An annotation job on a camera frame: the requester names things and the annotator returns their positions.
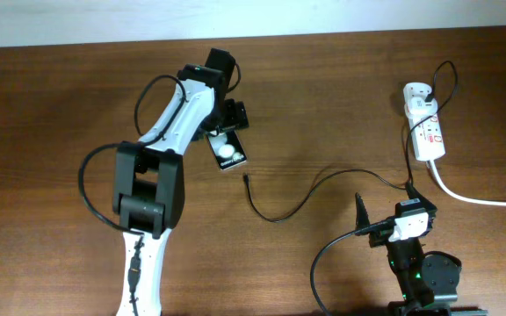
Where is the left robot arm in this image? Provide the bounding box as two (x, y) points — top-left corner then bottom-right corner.
(112, 48), (249, 315)

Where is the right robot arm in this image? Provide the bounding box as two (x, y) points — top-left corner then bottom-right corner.
(355, 183), (462, 315)

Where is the white USB charger adapter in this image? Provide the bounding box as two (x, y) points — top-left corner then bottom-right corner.
(404, 97), (438, 119)

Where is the black USB charging cable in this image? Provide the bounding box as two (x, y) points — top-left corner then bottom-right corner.
(242, 60), (459, 224)

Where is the white power strip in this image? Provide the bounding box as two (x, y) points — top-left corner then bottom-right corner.
(403, 83), (445, 162)

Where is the white power strip cord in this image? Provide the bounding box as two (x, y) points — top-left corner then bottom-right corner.
(426, 159), (506, 210)

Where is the black flip smartphone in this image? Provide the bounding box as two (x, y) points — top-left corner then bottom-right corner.
(207, 131), (247, 170)

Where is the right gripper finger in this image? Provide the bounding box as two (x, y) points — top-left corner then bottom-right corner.
(405, 182), (436, 210)
(355, 192), (371, 236)

